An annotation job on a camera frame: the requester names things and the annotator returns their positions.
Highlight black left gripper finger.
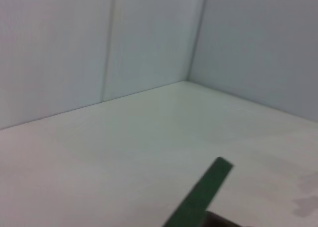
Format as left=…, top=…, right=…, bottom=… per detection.
left=203, top=210, right=242, bottom=227

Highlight green glasses case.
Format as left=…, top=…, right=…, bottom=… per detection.
left=162, top=156, right=235, bottom=227

